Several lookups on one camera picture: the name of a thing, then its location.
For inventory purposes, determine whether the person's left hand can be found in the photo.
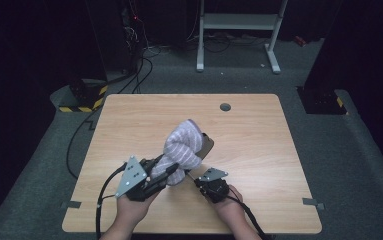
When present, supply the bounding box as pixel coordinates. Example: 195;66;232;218
113;194;157;232

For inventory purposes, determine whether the black yellow striped post base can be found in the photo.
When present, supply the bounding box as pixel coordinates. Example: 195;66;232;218
58;78;109;114

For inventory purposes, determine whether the white metal stand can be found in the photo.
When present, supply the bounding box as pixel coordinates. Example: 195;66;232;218
195;0;289;75

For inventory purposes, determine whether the black framed mirror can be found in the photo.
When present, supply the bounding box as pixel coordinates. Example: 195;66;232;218
183;132;215;183

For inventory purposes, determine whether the person's right hand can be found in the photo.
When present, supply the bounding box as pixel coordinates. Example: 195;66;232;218
213;184;246;223

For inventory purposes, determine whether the purple striped cloth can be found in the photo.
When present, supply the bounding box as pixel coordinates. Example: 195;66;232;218
150;118;204;187

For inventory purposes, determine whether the hand-held gripper black cable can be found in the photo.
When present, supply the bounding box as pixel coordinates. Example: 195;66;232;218
226;194;274;240
95;162;129;240

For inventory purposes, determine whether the dark equipment rack with wires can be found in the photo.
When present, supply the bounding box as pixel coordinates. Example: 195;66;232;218
120;0;147;74

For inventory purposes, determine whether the long black floor cable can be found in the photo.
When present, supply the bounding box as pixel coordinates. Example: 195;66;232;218
65;105;104;180

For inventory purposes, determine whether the grey table edge bracket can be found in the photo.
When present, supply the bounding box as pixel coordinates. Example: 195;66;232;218
301;197;326;211

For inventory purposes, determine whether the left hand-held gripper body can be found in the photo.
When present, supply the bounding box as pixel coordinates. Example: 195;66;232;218
114;155;162;203

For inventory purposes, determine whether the left hand-held gripper black cable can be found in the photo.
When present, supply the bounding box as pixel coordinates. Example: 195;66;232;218
95;162;129;240

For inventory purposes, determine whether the black post base yellow mark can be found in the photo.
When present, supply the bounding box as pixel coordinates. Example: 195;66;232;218
296;85;349;116

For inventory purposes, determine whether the bundle of black floor cables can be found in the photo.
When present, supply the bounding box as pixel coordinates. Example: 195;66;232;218
117;46;167;95

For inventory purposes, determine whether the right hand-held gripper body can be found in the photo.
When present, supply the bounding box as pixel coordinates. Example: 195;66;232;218
193;167;230;205

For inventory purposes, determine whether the right hand-held gripper black cable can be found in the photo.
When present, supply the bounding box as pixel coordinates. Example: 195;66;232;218
226;194;274;240

